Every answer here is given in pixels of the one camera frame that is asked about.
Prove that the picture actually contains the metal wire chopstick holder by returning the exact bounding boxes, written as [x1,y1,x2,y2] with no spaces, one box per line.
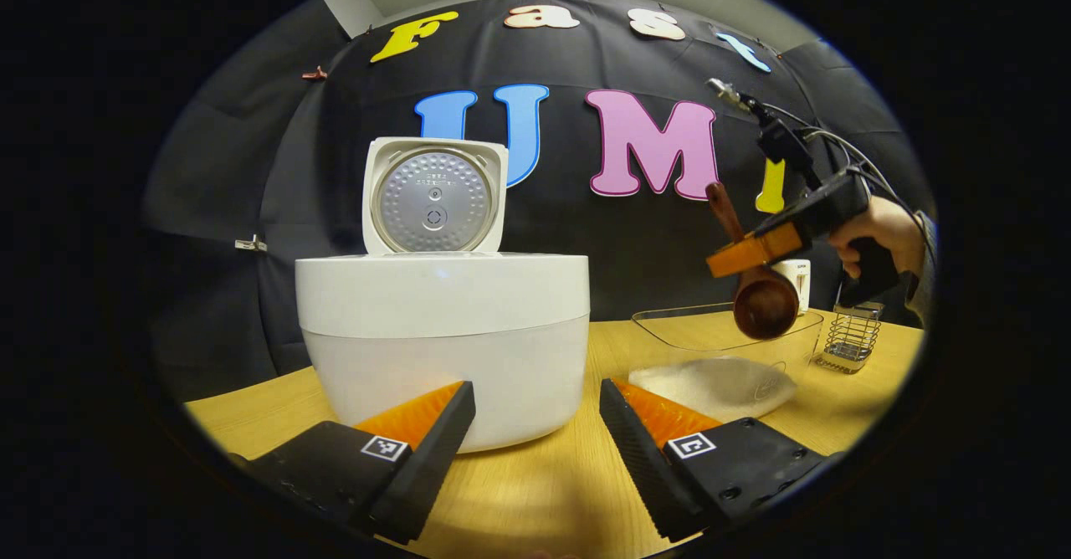
[813,301,885,374]

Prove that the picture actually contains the clear plastic container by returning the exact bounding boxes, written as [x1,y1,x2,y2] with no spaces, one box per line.
[629,304,825,422]

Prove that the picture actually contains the black backdrop cloth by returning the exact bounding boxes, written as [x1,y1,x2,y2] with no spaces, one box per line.
[142,0,938,401]

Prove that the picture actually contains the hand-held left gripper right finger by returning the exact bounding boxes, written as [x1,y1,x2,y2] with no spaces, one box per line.
[599,377,829,543]

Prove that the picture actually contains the white rice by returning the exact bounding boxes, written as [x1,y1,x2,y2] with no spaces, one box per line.
[629,356,797,422]

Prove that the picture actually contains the white rice cooker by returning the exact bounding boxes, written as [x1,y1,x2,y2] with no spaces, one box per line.
[295,136,591,454]

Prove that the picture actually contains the brown wooden spoon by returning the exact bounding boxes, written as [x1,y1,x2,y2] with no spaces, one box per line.
[705,181,802,341]

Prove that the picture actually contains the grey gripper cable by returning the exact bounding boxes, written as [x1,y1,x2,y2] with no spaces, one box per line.
[782,105,921,218]

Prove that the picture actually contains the white toaster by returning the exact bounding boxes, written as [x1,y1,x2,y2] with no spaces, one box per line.
[774,259,811,315]

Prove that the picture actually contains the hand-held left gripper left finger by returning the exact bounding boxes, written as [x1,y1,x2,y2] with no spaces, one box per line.
[230,381,476,546]

